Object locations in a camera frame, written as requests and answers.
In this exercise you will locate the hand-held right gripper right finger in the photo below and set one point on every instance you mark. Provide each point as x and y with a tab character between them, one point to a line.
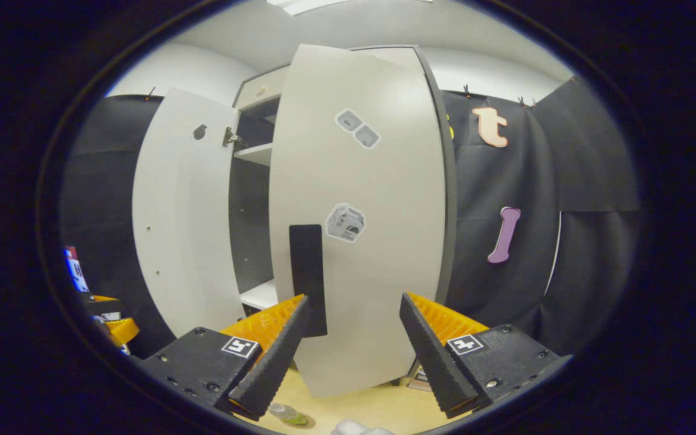
435	362

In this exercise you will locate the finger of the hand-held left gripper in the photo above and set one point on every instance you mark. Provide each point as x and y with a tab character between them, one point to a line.
103	304
123	331

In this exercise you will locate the white cabinet door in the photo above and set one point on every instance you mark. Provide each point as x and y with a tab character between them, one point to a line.
179	211
384	241

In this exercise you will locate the long ceiling light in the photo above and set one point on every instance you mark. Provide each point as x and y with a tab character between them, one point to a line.
324	5

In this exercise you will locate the green label plastic bottle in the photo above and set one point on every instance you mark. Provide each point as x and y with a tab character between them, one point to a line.
287	414

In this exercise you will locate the white cabinet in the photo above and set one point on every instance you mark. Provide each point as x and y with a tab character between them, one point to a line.
251	211

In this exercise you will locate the black backdrop cloth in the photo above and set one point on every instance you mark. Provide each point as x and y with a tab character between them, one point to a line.
596	272

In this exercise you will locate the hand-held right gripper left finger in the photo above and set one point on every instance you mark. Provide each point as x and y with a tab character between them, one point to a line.
275	362

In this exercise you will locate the round brown coaster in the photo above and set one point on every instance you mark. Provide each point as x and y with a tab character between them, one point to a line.
307	422

